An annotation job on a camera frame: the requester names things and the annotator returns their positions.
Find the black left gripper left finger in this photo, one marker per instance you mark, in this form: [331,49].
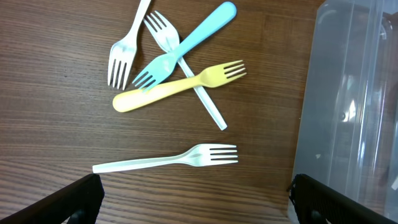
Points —
[77,203]

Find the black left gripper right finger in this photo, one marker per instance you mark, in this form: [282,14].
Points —
[316,203]

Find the white fork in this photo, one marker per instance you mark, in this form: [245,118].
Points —
[198,156]
[122,53]
[167,37]

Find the light blue plastic fork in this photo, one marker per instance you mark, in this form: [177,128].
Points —
[162,66]

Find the left clear plastic container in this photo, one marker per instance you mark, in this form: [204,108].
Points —
[347,138]

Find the yellow plastic fork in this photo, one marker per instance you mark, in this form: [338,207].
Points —
[210,77]

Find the white fork under blue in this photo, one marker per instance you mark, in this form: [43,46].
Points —
[167,37]

